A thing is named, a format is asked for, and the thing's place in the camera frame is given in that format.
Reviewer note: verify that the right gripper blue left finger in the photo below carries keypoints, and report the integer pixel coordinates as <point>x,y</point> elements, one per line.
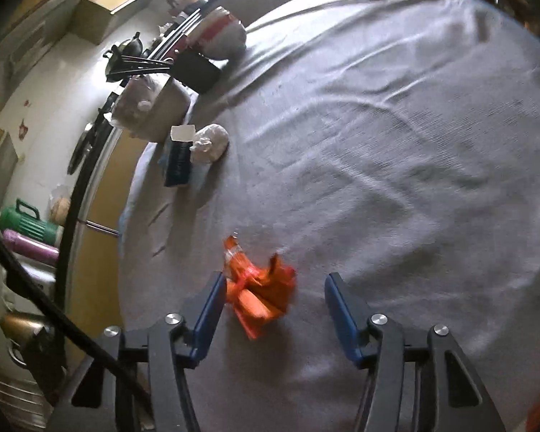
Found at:
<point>96,400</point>

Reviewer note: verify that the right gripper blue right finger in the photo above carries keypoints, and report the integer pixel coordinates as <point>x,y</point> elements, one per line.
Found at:
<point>449,395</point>

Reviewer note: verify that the orange snack wrapper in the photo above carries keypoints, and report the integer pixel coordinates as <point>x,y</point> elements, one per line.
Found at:
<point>258,295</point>

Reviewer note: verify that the blue tissue pack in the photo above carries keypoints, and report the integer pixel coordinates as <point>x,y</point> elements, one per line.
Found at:
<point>178,164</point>

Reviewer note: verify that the white paper ball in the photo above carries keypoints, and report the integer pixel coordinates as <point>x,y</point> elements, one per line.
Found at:
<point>209,144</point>

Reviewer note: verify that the purple thermos bottle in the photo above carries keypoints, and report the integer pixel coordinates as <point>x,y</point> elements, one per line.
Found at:
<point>25,246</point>

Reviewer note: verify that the green thermos jug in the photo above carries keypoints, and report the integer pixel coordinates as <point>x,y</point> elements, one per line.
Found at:
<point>26,220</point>

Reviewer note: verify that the grey tablecloth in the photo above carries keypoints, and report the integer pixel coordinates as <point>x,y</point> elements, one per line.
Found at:
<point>395,142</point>

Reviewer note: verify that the white covered bowl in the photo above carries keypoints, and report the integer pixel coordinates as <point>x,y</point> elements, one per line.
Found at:
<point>149,106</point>

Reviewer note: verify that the black chopstick holder cup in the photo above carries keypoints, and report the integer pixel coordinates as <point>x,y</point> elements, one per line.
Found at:
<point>194,71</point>

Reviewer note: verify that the black wok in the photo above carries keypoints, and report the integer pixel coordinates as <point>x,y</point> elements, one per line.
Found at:
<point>119,55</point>

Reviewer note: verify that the red white stacked bowls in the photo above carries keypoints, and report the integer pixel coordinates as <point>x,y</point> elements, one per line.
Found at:
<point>219,36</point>

